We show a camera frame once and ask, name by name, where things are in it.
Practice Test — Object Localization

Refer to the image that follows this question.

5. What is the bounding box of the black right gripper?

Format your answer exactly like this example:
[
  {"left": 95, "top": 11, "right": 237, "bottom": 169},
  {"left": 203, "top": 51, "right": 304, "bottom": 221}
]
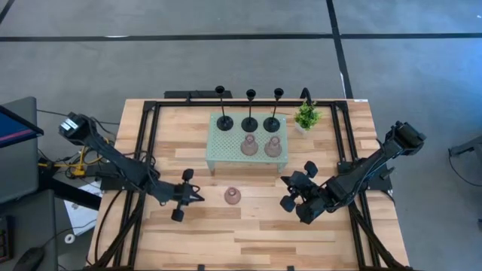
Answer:
[{"left": 279, "top": 160, "right": 328, "bottom": 213}]

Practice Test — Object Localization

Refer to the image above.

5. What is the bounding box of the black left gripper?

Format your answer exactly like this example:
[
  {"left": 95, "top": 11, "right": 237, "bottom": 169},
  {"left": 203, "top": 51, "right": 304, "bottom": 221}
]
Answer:
[{"left": 160, "top": 168, "right": 206, "bottom": 223}]

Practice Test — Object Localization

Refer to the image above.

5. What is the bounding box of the pink ribbed glass candle holder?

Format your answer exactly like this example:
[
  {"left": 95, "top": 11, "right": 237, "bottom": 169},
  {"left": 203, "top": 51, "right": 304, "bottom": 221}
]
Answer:
[
  {"left": 239, "top": 134, "right": 259, "bottom": 157},
  {"left": 224, "top": 187, "right": 242, "bottom": 206},
  {"left": 264, "top": 135, "right": 283, "bottom": 158}
]

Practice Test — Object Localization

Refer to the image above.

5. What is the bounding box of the tall black candlestick holder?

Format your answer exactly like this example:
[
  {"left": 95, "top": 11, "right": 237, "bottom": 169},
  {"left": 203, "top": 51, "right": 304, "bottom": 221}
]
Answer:
[
  {"left": 214, "top": 85, "right": 234, "bottom": 132},
  {"left": 240, "top": 89, "right": 259, "bottom": 133},
  {"left": 262, "top": 87, "right": 285, "bottom": 133}
]

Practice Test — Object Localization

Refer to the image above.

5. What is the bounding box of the green perforated metal shelf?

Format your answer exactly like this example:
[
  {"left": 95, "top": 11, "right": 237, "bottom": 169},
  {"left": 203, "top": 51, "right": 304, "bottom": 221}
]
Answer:
[{"left": 205, "top": 111, "right": 290, "bottom": 175}]

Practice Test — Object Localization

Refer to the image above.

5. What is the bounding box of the small green plant white pot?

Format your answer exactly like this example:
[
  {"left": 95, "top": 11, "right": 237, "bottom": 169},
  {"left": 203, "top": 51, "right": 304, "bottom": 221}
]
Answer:
[{"left": 293, "top": 100, "right": 322, "bottom": 135}]

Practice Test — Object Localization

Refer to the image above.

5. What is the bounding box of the black curved pole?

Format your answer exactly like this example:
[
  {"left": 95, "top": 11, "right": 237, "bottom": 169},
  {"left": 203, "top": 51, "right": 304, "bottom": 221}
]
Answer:
[{"left": 300, "top": 87, "right": 314, "bottom": 107}]

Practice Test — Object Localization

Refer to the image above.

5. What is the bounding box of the black flat plate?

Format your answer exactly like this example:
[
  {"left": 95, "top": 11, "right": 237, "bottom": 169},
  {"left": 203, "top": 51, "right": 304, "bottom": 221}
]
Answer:
[{"left": 164, "top": 90, "right": 223, "bottom": 101}]

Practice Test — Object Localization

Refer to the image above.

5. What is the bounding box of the white paper sheet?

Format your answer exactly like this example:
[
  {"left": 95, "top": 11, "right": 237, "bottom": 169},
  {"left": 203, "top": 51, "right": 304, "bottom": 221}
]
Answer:
[{"left": 63, "top": 180, "right": 103, "bottom": 237}]

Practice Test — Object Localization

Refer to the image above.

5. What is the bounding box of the black stand beam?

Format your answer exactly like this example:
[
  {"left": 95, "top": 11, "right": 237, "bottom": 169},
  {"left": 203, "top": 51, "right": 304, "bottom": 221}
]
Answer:
[{"left": 37, "top": 157, "right": 102, "bottom": 212}]

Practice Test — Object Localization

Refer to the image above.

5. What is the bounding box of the grey side desk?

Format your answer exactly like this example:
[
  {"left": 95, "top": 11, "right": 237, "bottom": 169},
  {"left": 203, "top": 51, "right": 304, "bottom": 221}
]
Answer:
[{"left": 0, "top": 96, "right": 58, "bottom": 271}]

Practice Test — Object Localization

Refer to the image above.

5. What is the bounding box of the black computer mouse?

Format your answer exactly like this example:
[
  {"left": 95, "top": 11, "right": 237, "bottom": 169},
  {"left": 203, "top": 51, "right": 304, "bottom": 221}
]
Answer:
[{"left": 12, "top": 246, "right": 46, "bottom": 271}]

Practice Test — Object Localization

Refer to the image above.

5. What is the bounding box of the dark blue laptop screen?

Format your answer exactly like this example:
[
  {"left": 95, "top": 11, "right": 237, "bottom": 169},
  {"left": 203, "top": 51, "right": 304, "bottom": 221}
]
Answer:
[{"left": 0, "top": 104, "right": 45, "bottom": 148}]

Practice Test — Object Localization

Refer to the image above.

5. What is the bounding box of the black keyboard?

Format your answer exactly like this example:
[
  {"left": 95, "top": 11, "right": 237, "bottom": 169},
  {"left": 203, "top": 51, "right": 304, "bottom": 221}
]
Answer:
[{"left": 0, "top": 215, "right": 13, "bottom": 264}]

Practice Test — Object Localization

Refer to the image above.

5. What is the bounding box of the black metal table frame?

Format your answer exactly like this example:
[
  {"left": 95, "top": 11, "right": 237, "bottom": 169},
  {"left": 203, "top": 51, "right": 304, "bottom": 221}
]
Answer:
[{"left": 84, "top": 99, "right": 415, "bottom": 271}]

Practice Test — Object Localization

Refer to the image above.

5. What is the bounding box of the yellow cable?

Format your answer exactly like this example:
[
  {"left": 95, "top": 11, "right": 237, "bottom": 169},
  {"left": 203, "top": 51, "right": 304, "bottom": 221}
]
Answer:
[{"left": 37, "top": 137, "right": 111, "bottom": 178}]

